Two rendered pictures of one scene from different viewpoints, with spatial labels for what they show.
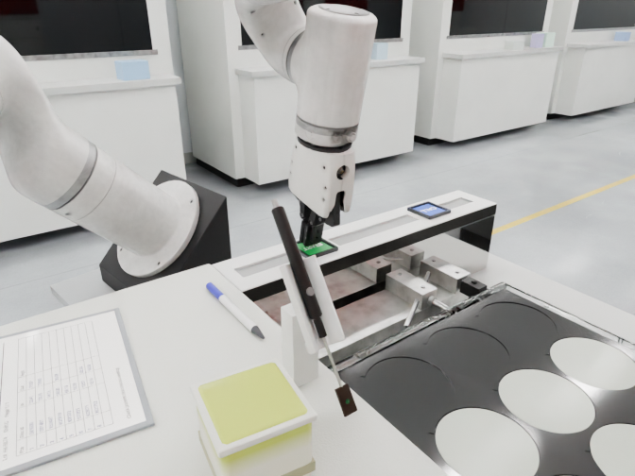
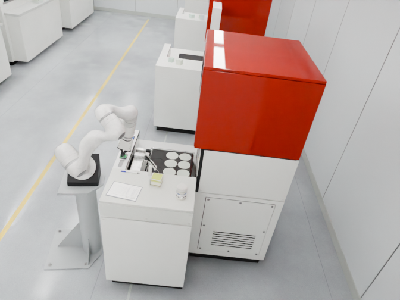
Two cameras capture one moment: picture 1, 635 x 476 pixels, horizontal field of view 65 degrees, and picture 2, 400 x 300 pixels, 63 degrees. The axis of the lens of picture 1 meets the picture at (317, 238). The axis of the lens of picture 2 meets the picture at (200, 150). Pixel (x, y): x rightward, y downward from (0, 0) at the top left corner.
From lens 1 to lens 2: 2.02 m
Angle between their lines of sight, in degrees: 49
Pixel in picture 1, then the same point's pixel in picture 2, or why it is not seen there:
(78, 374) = (126, 188)
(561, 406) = (172, 163)
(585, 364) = (171, 156)
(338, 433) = not seen: hidden behind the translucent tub
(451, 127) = (24, 54)
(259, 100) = not seen: outside the picture
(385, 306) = (137, 161)
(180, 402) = (141, 184)
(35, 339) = (112, 190)
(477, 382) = (162, 165)
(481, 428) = (167, 170)
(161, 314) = (121, 178)
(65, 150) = not seen: hidden behind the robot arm
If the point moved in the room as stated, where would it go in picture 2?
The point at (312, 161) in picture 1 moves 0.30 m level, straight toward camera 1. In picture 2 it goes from (127, 143) to (156, 161)
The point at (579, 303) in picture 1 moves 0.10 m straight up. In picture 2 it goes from (159, 144) to (160, 135)
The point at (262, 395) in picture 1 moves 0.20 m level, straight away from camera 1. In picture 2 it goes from (157, 175) to (134, 164)
